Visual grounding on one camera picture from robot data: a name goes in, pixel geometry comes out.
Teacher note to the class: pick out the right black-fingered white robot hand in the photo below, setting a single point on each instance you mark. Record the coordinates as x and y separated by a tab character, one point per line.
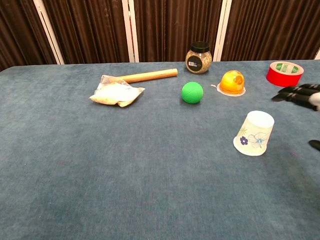
300	93

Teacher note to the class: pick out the wooden rod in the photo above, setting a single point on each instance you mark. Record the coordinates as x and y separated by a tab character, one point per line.
152	75

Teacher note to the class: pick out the white partition frame post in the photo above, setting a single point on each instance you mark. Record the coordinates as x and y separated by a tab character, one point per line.
318	55
131	32
221	32
48	32

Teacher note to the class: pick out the dark brown curtain panel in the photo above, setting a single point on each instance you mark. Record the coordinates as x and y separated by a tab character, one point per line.
20	32
272	27
175	25
90	30

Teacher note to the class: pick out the green ball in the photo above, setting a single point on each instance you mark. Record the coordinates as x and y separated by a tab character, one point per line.
192	92

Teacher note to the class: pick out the red tape roll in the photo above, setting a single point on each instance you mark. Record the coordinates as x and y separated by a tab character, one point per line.
280	78

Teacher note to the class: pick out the black-lidded glass jar of grains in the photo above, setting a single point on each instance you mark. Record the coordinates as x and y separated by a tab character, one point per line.
198	62

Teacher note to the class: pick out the orange fruit jelly cup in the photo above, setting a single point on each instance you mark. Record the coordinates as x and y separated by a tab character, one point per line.
231	83

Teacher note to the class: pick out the blue felt table cloth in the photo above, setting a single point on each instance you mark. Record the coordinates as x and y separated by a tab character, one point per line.
140	162

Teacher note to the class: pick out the clear bag of white powder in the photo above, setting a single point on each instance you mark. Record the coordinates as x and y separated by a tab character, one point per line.
115	93

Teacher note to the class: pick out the white flower-print paper cup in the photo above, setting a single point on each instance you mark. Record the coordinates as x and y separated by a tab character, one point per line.
255	135

